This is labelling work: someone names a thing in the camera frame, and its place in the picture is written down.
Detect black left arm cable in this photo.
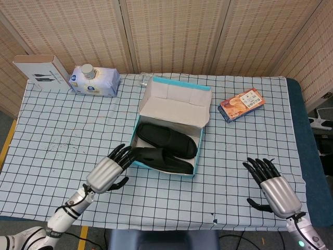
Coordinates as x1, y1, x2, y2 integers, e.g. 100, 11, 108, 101
56, 183, 94, 217

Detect white cable product box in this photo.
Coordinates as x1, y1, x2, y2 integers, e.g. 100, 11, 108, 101
13, 55, 69, 91

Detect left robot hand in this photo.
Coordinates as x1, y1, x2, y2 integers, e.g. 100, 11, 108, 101
86, 144, 133, 194

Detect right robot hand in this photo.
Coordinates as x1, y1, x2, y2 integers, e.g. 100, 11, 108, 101
242, 157, 303, 219

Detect blue checked tablecloth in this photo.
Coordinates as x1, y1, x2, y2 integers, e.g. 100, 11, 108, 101
0, 73, 309, 231

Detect clear plastic wrapper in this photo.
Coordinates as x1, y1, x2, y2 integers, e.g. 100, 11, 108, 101
139, 73, 153, 87

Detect orange blue snack box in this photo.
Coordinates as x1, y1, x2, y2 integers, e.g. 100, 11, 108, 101
218, 87, 266, 123

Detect blue white tissue pack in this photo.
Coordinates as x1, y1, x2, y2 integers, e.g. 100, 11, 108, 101
68, 65, 121, 98

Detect woven bamboo folding screen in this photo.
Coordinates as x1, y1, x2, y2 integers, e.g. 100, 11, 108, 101
0, 0, 333, 118

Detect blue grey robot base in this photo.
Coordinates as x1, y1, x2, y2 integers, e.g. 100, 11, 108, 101
108, 229, 221, 250

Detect black slide sandal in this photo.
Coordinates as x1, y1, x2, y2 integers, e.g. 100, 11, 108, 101
136, 122, 198, 159
131, 147, 195, 174

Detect dark blue padded table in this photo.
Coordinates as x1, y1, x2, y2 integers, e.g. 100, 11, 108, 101
286, 78, 327, 183

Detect teal cardboard shoe box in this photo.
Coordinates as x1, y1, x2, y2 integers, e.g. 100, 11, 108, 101
129, 76, 213, 179

